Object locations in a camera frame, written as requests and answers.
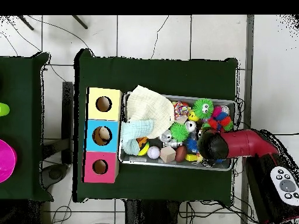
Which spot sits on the mint green waffle cloth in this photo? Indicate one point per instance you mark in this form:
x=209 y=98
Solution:
x=133 y=133

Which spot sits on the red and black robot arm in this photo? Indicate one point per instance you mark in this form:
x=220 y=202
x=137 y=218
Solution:
x=245 y=143

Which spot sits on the wooden box with three holes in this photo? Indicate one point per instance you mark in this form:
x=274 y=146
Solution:
x=114 y=112

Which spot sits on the shallow metal mesh bin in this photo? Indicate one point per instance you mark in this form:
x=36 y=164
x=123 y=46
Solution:
x=140 y=160

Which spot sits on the cream waffle cloth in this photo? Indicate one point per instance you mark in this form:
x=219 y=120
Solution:
x=149 y=107

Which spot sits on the white baseball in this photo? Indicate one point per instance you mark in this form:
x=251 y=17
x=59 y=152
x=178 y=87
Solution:
x=153 y=152

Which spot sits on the green spiky ball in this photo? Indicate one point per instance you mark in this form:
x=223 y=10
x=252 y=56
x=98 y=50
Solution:
x=179 y=131

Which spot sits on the light wooden block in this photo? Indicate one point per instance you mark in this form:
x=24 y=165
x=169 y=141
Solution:
x=167 y=154

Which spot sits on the brown toy football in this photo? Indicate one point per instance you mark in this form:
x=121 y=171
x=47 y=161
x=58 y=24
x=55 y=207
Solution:
x=181 y=153

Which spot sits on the blue spiky ball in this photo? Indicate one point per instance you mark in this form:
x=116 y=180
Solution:
x=192 y=144

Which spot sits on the dark green table cloth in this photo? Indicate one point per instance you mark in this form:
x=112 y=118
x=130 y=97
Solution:
x=151 y=74

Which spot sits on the green spiky toy with eyes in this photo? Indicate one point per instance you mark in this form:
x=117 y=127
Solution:
x=199 y=108

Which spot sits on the multicolour spiky caterpillar toy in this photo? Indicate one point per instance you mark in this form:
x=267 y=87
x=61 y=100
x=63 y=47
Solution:
x=220 y=119

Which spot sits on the black stand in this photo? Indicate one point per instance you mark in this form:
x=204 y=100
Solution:
x=67 y=116

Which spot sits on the grey stand foot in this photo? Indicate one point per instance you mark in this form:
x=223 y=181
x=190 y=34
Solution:
x=55 y=173

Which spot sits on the grey floor strip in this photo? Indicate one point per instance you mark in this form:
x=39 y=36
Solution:
x=249 y=70

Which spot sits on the dark tripod leg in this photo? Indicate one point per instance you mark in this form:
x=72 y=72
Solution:
x=80 y=22
x=25 y=22

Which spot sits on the green cloth side table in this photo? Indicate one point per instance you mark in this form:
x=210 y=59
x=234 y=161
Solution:
x=21 y=81

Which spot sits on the lime green object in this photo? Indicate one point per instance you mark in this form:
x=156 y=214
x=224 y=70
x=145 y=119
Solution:
x=3 y=109

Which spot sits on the pink plate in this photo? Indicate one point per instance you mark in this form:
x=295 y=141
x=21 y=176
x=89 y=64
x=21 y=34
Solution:
x=5 y=161

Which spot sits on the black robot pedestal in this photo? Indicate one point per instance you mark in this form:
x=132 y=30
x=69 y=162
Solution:
x=149 y=213

